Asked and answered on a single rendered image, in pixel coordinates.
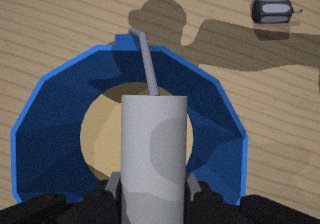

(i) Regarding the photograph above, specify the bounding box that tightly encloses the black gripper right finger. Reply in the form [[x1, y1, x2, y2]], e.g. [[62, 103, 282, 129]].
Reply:
[[183, 173, 320, 224]]

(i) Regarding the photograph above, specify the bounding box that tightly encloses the blue bucket with wire handle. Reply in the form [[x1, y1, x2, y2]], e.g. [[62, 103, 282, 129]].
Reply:
[[10, 27, 248, 224]]

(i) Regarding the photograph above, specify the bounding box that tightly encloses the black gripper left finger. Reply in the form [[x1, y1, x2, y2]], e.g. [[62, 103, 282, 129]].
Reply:
[[0, 172, 122, 224]]

